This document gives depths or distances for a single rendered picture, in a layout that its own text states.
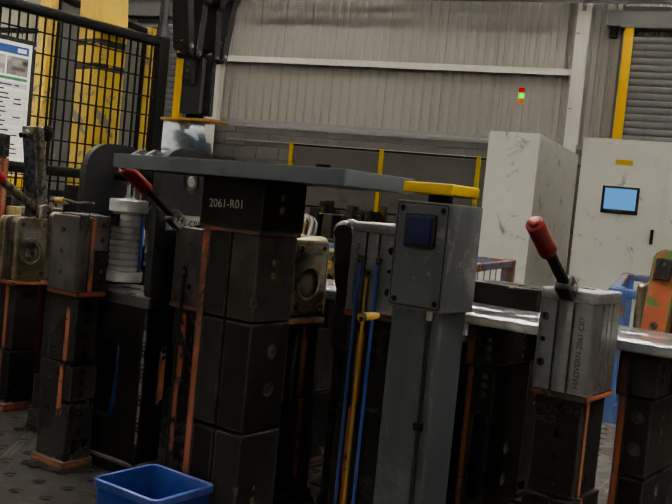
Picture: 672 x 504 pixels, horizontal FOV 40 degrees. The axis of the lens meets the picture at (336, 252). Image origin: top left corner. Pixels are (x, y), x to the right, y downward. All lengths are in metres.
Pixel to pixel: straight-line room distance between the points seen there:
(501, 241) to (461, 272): 8.34
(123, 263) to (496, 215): 8.00
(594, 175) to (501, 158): 0.91
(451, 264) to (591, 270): 8.29
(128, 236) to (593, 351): 0.73
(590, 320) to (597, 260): 8.17
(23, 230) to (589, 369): 1.06
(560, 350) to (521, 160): 8.26
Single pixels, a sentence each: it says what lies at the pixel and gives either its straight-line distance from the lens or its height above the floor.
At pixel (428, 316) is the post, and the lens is 0.94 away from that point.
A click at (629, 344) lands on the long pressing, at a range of 1.15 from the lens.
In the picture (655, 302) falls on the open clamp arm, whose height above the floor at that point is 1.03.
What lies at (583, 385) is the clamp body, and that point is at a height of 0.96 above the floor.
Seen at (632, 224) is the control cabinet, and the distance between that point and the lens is 9.20.
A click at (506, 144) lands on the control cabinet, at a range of 9.34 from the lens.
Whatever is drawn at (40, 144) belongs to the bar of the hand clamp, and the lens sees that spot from 1.76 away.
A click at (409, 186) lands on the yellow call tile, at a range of 0.96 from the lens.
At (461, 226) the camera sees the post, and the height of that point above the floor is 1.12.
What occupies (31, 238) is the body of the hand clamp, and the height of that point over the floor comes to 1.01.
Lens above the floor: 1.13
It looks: 3 degrees down
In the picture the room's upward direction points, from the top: 6 degrees clockwise
